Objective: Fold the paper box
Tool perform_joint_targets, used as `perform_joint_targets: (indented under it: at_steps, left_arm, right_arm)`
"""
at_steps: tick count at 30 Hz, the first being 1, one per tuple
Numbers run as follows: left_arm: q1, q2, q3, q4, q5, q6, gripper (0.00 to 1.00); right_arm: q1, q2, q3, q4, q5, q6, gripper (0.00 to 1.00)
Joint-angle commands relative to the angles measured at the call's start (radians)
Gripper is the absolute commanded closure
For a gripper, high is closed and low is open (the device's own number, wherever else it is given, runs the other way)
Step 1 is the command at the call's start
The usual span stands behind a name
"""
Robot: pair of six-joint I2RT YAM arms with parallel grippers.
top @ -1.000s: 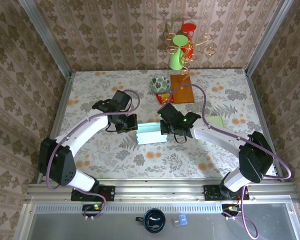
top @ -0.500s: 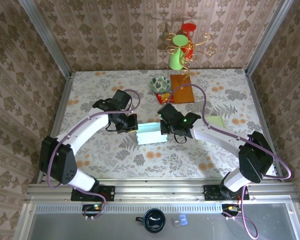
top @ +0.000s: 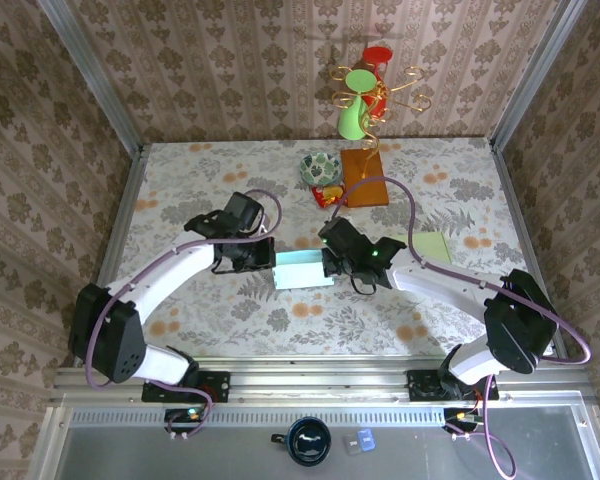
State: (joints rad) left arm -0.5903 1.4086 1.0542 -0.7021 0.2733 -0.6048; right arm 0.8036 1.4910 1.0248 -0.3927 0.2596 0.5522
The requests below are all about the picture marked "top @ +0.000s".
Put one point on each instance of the dark blue mug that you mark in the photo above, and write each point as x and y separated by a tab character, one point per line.
307	442

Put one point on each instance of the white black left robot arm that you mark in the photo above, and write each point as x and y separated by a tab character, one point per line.
170	280

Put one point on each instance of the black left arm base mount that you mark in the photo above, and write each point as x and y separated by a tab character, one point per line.
215	387

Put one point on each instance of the leaf pattern bowl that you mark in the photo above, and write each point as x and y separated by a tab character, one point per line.
320	167

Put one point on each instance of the small blue card case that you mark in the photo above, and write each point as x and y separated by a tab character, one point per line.
367	437

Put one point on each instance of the floral table mat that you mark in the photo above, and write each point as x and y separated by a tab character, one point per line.
330	330

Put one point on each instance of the small black connector board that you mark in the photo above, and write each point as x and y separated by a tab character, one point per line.
182	416
460	417

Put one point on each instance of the light green cloth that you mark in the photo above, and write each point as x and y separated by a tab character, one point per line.
430	247

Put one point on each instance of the small grey card case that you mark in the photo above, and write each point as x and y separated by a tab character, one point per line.
351	445

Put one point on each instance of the aluminium frame cross rails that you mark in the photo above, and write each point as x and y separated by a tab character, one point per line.
320	382

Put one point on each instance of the aluminium side rail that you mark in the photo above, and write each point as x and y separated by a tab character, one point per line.
117	225
524	225

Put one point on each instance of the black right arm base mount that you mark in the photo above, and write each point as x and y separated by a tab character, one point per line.
422	387

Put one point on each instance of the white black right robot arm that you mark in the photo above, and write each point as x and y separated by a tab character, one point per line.
440	280

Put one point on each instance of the light blue cloth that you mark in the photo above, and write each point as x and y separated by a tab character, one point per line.
300	272

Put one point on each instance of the green plastic goblet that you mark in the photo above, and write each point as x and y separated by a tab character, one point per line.
352	120

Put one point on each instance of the red snack packet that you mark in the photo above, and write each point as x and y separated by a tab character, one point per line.
330	196

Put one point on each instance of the wooden base board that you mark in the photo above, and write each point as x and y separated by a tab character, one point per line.
367	196

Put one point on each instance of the aluminium corner post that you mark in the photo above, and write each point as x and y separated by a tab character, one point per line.
94	70
536	70

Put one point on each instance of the red plastic goblet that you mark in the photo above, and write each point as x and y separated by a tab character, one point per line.
378	54

